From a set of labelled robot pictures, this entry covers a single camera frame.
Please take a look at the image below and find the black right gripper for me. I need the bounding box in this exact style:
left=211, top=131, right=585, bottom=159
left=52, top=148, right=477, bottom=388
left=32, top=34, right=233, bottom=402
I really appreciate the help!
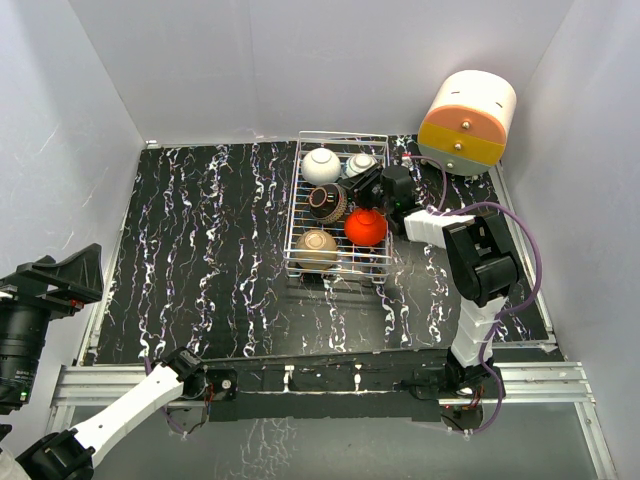
left=340, top=164, right=393, bottom=214

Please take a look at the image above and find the blue floral porcelain bowl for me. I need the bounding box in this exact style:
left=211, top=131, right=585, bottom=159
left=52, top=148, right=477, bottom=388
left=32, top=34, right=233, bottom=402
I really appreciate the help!
left=343, top=153, right=378, bottom=178

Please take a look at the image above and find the tan bowl with brown rim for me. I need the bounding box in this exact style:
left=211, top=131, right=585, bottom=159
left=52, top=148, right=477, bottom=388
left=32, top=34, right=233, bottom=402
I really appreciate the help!
left=308, top=183, right=348, bottom=224

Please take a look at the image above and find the white bowl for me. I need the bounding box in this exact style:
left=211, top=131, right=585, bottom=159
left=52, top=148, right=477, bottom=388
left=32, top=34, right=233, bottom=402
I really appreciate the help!
left=301, top=148, right=341, bottom=185

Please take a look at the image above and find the red bowl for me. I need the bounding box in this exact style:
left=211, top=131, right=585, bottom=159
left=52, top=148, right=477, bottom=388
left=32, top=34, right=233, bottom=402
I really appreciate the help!
left=344, top=208, right=387, bottom=247

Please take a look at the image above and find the black bowl with beige outside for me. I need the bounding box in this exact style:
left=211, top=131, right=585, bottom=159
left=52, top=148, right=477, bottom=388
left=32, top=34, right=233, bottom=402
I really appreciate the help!
left=294, top=229, right=338, bottom=270

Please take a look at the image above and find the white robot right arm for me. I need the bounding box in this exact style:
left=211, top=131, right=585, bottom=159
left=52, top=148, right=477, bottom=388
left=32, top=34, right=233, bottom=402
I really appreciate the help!
left=339, top=165, right=522, bottom=398

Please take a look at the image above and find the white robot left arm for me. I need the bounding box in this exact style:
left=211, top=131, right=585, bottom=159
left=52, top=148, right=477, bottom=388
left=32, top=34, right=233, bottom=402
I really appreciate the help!
left=1, top=244, right=207, bottom=479

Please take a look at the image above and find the round mini drawer cabinet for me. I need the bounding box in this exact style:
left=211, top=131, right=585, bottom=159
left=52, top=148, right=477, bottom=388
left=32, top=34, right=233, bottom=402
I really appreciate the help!
left=417, top=70, right=517, bottom=177

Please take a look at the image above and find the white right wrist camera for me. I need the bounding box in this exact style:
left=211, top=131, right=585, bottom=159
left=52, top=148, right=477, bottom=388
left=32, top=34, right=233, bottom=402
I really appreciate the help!
left=401, top=154, right=413, bottom=168

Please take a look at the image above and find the white wire dish rack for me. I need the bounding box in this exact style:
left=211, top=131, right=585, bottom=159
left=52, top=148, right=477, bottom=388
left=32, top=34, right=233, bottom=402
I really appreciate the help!
left=283, top=130, right=392, bottom=285

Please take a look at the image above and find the aluminium frame rail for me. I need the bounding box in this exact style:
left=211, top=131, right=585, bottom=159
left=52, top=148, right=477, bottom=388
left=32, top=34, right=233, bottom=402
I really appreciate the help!
left=45, top=362, right=618, bottom=479

